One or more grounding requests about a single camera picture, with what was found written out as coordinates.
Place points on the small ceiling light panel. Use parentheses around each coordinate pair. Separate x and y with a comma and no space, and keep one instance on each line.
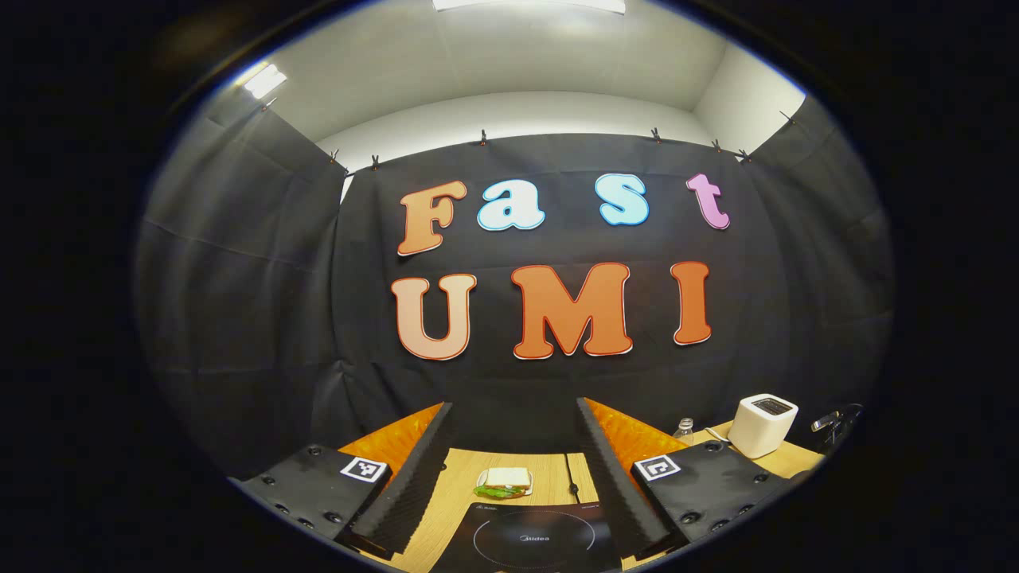
(264,80)

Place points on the sandwich with lettuce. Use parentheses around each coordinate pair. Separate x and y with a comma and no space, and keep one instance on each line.
(505,480)

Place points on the white toaster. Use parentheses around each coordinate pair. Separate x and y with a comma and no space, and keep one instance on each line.
(760,430)

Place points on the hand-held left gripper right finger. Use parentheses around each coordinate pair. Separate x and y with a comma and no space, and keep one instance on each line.
(613,485)

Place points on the black induction cooktop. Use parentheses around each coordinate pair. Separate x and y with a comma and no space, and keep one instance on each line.
(533,541)

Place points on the clear plastic water bottle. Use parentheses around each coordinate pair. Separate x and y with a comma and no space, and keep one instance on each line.
(684,432)

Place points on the large ceiling light panel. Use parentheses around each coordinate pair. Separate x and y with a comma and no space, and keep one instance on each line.
(529,4)

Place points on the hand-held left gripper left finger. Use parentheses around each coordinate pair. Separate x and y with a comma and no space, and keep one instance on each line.
(414,485)

